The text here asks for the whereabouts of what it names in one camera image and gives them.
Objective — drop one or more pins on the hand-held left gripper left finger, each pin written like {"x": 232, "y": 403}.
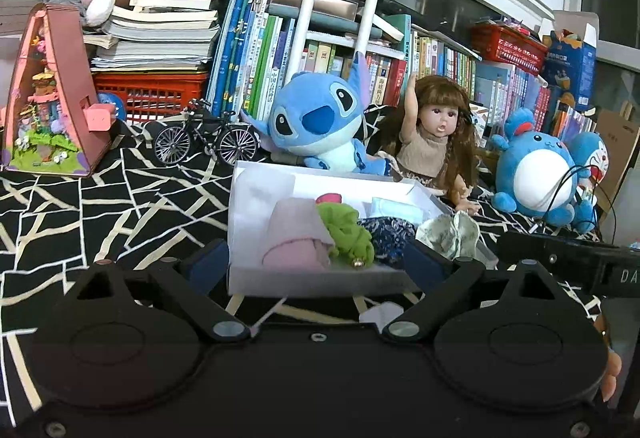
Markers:
{"x": 207, "y": 265}

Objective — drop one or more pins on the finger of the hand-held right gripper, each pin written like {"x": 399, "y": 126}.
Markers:
{"x": 540, "y": 250}

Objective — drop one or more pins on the brown-haired doll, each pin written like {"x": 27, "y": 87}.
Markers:
{"x": 425, "y": 148}

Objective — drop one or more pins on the white paper box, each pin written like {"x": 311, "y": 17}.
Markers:
{"x": 310, "y": 280}

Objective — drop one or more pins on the light blue face mask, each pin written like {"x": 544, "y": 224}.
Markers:
{"x": 395, "y": 208}

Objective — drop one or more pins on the green scrunchie with bell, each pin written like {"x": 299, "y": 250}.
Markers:
{"x": 345, "y": 228}

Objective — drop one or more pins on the person's right hand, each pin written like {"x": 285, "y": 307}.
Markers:
{"x": 610, "y": 368}

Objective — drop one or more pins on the blue round ball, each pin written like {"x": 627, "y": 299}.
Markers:
{"x": 112, "y": 104}

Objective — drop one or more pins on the small red plastic basket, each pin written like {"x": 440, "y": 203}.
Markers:
{"x": 510, "y": 48}

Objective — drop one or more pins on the wide red plastic basket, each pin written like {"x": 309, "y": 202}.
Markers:
{"x": 150, "y": 93}

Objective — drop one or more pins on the lilac sock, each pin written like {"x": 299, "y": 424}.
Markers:
{"x": 295, "y": 223}

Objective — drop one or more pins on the pink fluffy puff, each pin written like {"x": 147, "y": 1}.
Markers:
{"x": 327, "y": 198}

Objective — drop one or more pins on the blue alien plush toy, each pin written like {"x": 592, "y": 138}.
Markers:
{"x": 310, "y": 118}

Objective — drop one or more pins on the navy patterned cloth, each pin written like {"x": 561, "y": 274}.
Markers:
{"x": 390, "y": 233}

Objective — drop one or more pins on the round blue mouse plush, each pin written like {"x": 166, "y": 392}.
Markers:
{"x": 535, "y": 178}

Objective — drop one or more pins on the black toy bicycle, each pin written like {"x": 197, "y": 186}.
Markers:
{"x": 210, "y": 126}

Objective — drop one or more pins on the brown cardboard box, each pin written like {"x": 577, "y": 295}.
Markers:
{"x": 617, "y": 138}

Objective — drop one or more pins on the blue cat plush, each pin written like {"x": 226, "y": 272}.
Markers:
{"x": 595, "y": 153}

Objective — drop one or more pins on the blue cardboard box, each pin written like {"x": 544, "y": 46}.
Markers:
{"x": 570, "y": 73}

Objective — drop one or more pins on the stack of white books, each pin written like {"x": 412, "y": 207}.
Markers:
{"x": 160, "y": 28}

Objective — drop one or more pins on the gold brown box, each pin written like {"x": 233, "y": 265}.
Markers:
{"x": 310, "y": 1}

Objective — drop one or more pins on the white pipe frame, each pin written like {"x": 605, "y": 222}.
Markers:
{"x": 310, "y": 18}

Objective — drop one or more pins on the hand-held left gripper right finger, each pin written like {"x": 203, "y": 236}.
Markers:
{"x": 430, "y": 265}

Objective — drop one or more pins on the row of upright books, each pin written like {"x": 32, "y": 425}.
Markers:
{"x": 260, "y": 58}

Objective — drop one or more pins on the pink triangular dollhouse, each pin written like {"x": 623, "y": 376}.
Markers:
{"x": 75, "y": 83}

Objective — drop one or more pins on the white floral scrunchie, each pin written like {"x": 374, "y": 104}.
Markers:
{"x": 445, "y": 233}

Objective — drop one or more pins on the black white patterned blanket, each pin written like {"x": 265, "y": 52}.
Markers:
{"x": 100, "y": 218}

